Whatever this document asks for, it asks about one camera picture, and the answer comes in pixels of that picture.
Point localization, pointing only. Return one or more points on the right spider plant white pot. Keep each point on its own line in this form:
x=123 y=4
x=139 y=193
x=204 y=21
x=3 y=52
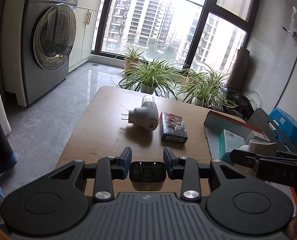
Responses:
x=205 y=89

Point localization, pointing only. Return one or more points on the black bag on floor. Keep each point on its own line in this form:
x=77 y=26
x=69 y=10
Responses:
x=237 y=104

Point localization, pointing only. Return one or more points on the teal product box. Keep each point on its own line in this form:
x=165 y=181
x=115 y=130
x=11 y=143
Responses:
x=228 y=141

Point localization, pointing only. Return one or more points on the white plug-in mosquito repeller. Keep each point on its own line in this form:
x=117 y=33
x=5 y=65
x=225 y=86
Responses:
x=146 y=116

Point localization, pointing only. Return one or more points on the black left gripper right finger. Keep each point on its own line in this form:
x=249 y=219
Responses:
x=186 y=170

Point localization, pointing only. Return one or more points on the blue box on chair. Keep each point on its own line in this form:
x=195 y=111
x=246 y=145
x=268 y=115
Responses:
x=286 y=123

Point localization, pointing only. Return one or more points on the dark playing card box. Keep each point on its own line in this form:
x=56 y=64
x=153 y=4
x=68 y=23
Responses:
x=172 y=128

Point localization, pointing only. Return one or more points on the black power adapter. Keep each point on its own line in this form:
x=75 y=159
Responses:
x=147 y=175

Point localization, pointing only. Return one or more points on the small white adapter box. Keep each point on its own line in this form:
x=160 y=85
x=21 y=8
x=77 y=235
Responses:
x=256 y=136

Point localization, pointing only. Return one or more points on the cream cabinet with gold handles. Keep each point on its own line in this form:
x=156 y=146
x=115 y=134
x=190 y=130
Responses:
x=86 y=14

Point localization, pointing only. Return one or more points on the grey chair back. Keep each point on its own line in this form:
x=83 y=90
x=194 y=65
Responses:
x=260 y=119

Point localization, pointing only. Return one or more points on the large spider plant white pot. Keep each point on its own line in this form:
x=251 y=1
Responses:
x=158 y=77

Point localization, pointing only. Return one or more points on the brown rolled mat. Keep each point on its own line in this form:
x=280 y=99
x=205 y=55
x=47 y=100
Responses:
x=236 y=78

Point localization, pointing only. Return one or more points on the spider plant in terracotta pot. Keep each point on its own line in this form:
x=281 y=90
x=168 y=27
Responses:
x=132 y=57

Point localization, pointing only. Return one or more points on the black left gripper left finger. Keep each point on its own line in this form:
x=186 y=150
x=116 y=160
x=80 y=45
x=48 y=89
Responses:
x=108 y=169

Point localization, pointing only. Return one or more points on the silver front-load washing machine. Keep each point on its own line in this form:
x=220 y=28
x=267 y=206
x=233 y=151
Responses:
x=48 y=35

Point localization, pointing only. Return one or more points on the white ceramic cup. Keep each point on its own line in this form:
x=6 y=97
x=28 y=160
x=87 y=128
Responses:
x=260 y=147

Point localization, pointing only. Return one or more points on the orange grey cardboard tray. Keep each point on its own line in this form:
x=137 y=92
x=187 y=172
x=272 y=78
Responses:
x=216 y=122

